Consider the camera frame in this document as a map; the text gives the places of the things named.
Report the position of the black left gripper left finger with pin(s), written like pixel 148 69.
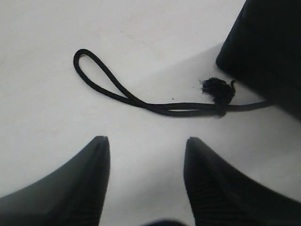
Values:
pixel 72 195

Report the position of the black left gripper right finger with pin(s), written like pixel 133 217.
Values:
pixel 220 195

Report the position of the black plastic carrying case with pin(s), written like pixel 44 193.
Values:
pixel 263 51

